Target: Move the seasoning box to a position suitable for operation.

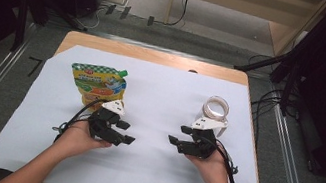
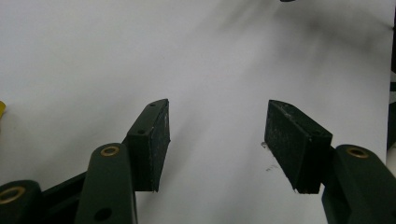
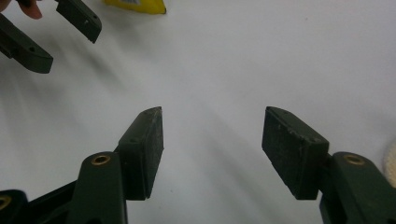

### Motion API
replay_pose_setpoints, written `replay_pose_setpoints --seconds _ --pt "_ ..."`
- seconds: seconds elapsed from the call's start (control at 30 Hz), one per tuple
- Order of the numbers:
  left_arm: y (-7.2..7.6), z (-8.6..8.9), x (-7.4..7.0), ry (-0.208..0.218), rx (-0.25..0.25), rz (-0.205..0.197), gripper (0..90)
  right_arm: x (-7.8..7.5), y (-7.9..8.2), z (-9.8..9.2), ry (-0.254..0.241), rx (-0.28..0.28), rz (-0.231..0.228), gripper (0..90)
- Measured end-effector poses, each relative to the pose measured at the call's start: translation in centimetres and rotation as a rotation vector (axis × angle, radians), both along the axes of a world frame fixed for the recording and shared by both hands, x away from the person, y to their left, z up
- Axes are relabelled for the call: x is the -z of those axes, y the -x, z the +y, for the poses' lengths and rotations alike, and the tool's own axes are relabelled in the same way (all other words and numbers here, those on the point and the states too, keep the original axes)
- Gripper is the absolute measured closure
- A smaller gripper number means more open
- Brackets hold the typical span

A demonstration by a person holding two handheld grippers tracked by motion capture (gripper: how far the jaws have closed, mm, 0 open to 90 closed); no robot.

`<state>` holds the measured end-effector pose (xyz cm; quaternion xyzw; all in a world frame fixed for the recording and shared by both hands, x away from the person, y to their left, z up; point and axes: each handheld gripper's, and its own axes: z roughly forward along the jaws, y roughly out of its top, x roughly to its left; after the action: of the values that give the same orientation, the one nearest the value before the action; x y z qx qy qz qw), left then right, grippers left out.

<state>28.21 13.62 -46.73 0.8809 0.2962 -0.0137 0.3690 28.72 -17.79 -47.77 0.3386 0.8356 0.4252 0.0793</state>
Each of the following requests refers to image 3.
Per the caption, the yellow food packet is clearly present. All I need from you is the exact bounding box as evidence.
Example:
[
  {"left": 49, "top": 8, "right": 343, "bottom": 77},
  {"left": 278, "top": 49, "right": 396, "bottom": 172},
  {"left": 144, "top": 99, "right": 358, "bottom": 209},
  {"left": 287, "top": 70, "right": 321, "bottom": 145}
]
[{"left": 103, "top": 0, "right": 167, "bottom": 15}]

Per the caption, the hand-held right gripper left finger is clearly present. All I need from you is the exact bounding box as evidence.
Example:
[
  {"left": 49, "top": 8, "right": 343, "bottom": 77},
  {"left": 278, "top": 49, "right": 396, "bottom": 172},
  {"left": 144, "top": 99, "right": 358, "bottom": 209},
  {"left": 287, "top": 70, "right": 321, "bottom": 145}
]
[{"left": 66, "top": 106, "right": 164, "bottom": 224}]

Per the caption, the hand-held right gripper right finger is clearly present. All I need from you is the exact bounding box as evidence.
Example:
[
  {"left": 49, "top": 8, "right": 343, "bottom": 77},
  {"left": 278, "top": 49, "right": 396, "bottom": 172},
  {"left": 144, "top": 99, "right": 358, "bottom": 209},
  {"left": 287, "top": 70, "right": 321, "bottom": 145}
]
[{"left": 262, "top": 105, "right": 396, "bottom": 224}]

